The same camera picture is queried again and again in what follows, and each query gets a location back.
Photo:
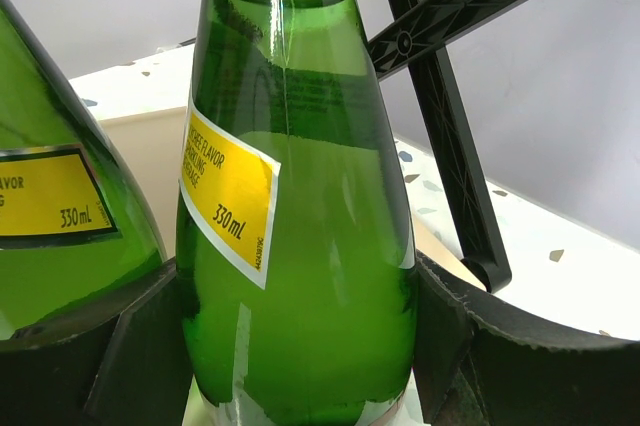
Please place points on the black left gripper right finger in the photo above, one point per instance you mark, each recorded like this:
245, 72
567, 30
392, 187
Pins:
481, 361

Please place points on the green Perrier bottle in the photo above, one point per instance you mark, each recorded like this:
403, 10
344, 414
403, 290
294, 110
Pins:
295, 251
74, 222

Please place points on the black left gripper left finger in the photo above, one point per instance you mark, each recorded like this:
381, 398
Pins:
120, 359

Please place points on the beige three-tier shelf unit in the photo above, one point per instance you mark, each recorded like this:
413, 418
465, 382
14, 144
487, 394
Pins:
419, 34

